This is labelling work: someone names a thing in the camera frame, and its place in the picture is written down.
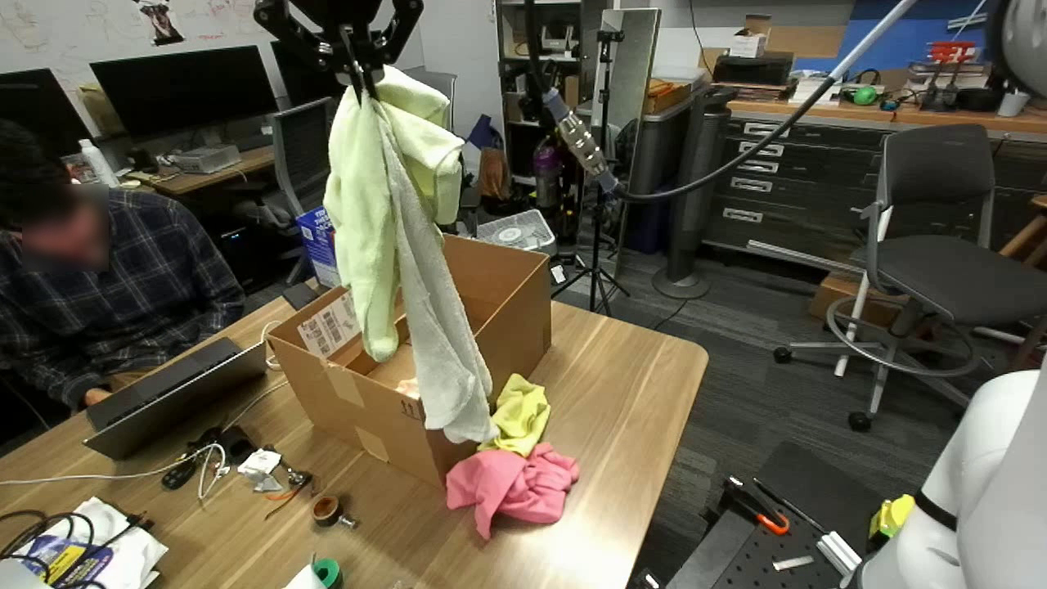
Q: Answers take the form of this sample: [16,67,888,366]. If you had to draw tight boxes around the blue tissue box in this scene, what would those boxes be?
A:
[298,209,337,287]

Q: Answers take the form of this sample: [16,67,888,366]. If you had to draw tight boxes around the silver mac mini box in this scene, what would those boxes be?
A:
[476,209,555,252]

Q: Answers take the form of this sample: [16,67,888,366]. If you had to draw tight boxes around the pale green towel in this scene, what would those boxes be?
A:
[323,67,461,360]

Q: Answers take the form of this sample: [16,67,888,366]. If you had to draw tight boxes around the person in plaid shirt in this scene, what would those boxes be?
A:
[0,121,245,414]

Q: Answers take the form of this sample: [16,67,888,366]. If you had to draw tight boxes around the white grey towel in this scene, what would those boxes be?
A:
[375,104,494,445]

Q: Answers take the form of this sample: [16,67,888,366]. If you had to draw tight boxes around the grey laptop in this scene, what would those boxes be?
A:
[84,336,266,459]

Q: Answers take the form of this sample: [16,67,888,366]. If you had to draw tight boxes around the magenta pink cloth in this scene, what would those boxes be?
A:
[446,445,578,541]

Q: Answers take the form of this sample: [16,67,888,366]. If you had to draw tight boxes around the open cardboard box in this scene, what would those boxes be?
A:
[269,237,550,488]

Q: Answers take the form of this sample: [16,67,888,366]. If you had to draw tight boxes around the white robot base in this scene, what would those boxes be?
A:
[853,369,1047,589]

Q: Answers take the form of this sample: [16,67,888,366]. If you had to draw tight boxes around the brown tape roll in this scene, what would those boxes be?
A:
[312,497,340,526]

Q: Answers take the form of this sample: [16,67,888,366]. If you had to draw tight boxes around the black camera tripod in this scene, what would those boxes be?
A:
[550,28,635,318]

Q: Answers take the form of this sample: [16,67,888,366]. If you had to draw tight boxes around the orange handled pliers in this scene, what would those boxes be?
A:
[727,475,791,537]

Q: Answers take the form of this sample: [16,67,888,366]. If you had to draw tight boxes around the bright yellow cloth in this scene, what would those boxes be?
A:
[492,373,550,454]

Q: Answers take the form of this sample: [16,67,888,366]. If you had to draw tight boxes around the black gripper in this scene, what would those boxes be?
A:
[252,0,421,95]

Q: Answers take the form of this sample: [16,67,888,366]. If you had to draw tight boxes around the left black monitor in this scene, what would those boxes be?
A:
[91,45,277,139]

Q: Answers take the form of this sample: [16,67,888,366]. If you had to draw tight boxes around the black office chair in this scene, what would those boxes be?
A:
[773,124,1047,433]

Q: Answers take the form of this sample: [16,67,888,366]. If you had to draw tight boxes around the green tape roll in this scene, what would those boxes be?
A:
[312,559,343,589]

